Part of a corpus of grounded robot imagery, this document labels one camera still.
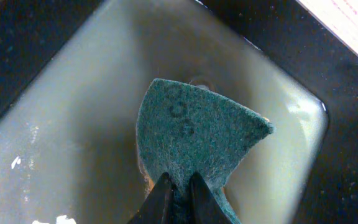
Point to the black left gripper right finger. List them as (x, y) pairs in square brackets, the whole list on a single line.
[(204, 209)]

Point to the black rectangular water tray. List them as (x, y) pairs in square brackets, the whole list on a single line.
[(73, 74)]

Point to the green yellow sponge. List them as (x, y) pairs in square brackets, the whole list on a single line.
[(182, 129)]

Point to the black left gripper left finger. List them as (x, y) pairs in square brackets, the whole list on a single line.
[(158, 206)]

